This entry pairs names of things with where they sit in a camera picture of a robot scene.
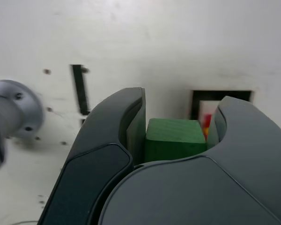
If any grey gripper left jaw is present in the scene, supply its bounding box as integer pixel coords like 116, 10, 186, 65
38, 87, 147, 225

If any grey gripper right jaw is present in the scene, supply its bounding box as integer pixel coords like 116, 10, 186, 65
97, 95, 281, 225

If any green cube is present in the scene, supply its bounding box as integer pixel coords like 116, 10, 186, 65
144, 118, 208, 164

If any red cube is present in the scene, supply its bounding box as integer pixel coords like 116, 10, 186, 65
202, 113, 213, 128

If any black tape square outline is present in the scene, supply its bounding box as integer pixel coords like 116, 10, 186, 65
189, 90, 252, 120

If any black tape strip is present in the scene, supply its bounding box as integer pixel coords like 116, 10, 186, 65
71, 64, 91, 125

